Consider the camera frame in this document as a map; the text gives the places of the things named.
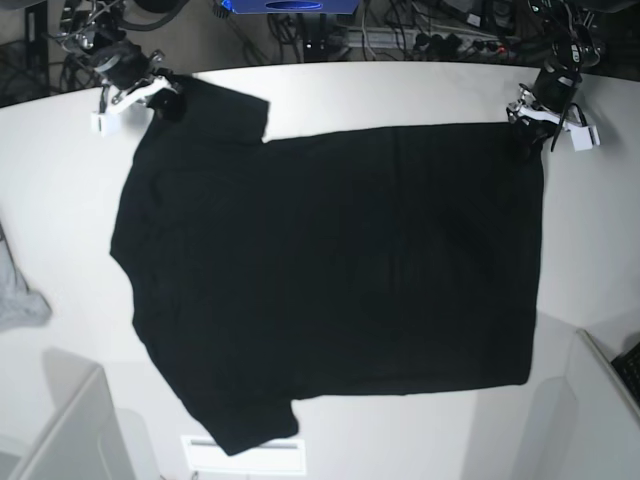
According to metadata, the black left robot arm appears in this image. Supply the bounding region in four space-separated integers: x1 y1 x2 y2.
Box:
506 1 639 151

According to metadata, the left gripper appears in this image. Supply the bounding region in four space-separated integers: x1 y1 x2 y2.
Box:
514 64 582 160

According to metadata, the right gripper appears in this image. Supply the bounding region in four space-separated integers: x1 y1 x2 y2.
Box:
92 42 186 120

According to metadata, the blue box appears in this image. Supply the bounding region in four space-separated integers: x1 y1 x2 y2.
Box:
222 0 360 15

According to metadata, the grey cloth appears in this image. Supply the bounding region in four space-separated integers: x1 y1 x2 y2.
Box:
0 230 52 333

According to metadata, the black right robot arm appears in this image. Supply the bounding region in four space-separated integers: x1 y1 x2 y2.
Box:
50 1 186 134

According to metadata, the white right partition panel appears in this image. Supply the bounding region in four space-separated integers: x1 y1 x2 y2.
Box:
522 330 639 479

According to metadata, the black T-shirt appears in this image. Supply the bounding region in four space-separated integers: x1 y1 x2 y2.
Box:
111 76 544 455

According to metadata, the white left partition panel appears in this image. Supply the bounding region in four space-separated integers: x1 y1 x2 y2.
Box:
8 348 136 479

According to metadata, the white partition panel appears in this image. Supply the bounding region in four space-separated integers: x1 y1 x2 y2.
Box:
8 348 136 479
522 330 639 479

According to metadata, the black keyboard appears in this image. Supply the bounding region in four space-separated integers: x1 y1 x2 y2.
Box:
611 344 640 405

